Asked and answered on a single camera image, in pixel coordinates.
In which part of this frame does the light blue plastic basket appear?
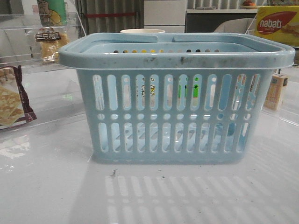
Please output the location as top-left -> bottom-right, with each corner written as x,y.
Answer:
59,33 -> 295,164

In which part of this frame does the yellow nabati wafer box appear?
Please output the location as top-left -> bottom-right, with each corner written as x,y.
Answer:
254,6 -> 299,47

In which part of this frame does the clear acrylic left shelf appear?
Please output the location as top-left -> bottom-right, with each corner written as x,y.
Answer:
0,11 -> 94,150

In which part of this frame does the white cabinet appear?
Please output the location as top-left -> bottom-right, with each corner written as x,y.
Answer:
144,0 -> 187,33

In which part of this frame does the small beige carton box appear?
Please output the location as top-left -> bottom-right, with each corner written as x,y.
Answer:
264,74 -> 288,111

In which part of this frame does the bread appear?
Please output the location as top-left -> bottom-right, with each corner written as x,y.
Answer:
35,27 -> 69,64

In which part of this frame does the white paper cup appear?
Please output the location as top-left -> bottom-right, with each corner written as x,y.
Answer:
120,28 -> 165,35

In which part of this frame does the clear acrylic shelf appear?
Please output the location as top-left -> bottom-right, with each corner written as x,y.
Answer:
242,11 -> 299,124
0,11 -> 94,150

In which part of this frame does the clear acrylic right shelf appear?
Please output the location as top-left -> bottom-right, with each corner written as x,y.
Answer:
242,11 -> 299,124

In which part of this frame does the maroon almond cracker packet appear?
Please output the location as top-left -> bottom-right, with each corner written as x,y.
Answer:
0,65 -> 37,130

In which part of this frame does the green cartoon snack bag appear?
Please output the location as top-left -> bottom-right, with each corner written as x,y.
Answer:
37,0 -> 67,27

